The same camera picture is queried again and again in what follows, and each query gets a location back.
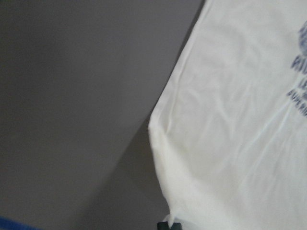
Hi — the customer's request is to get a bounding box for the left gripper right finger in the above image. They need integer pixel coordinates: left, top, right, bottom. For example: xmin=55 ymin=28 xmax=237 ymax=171
xmin=170 ymin=222 xmax=182 ymax=230

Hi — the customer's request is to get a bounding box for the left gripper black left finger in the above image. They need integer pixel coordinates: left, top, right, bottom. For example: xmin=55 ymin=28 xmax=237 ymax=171
xmin=157 ymin=221 xmax=170 ymax=230

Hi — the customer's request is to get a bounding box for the beige long-sleeve graphic shirt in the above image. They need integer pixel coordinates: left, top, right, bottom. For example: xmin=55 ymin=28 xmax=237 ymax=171
xmin=148 ymin=0 xmax=307 ymax=230

